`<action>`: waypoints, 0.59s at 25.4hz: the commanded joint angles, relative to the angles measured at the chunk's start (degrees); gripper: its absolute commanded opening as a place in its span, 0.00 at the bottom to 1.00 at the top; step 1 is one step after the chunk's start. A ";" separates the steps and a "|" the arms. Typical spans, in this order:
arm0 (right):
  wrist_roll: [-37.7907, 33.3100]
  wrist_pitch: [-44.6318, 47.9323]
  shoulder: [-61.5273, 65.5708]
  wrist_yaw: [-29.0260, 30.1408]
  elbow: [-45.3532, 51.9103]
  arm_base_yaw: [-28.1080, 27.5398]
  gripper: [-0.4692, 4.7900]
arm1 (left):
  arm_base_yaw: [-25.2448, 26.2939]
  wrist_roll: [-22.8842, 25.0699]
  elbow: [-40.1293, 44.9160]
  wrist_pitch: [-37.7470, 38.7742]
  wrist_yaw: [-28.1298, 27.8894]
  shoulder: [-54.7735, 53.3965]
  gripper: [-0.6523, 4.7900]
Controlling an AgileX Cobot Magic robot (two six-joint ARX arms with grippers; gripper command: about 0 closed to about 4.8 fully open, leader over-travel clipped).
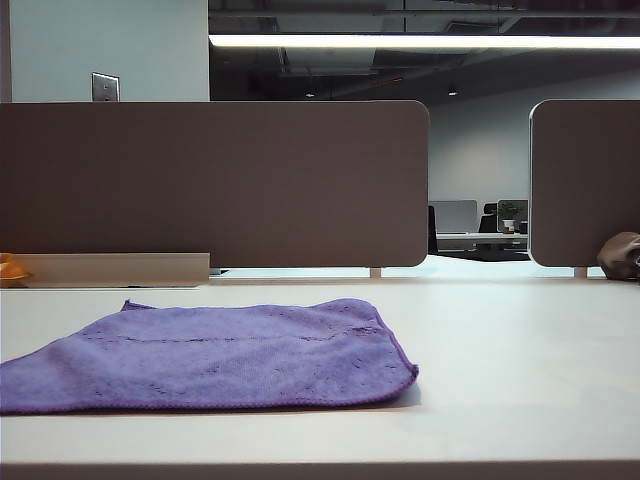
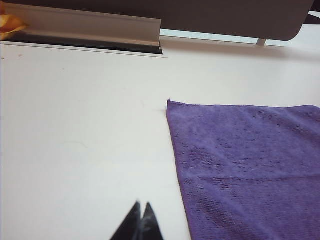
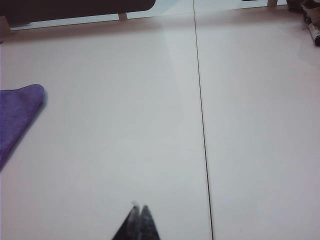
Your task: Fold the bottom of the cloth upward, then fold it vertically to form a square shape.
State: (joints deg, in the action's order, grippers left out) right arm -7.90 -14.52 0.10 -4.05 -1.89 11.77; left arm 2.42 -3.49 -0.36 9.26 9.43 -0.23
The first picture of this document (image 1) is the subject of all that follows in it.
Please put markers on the purple microfiber cloth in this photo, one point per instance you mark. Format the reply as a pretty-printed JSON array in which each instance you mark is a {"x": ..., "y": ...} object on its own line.
[{"x": 225, "y": 360}]

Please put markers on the beige crumpled cloth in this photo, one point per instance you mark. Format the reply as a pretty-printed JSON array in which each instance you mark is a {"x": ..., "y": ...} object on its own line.
[{"x": 620, "y": 255}]

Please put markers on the yellow crumpled cloth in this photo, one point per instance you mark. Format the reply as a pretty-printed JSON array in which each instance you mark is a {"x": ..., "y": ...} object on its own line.
[{"x": 10, "y": 270}]

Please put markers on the black office chair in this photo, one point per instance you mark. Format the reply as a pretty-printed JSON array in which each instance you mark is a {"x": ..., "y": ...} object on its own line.
[
  {"x": 489, "y": 222},
  {"x": 432, "y": 230}
]

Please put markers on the brown desk divider panel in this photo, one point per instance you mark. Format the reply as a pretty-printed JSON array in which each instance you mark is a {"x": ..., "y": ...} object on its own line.
[
  {"x": 575, "y": 175},
  {"x": 200, "y": 185}
]

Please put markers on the grey background partition panel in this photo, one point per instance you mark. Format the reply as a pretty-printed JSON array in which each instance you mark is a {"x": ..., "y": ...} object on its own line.
[{"x": 455, "y": 215}]

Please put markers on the white background desk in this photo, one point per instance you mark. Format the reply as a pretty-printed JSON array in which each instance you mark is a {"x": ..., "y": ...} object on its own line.
[{"x": 475, "y": 240}]

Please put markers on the small potted green plant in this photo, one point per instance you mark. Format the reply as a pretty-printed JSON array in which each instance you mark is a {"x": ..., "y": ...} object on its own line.
[{"x": 509, "y": 212}]

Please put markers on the long ceiling light strip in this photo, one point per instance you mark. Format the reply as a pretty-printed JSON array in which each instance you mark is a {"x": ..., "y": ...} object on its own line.
[{"x": 400, "y": 41}]

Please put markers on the metal wall plate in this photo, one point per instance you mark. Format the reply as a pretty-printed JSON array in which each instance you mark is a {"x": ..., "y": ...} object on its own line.
[{"x": 105, "y": 87}]

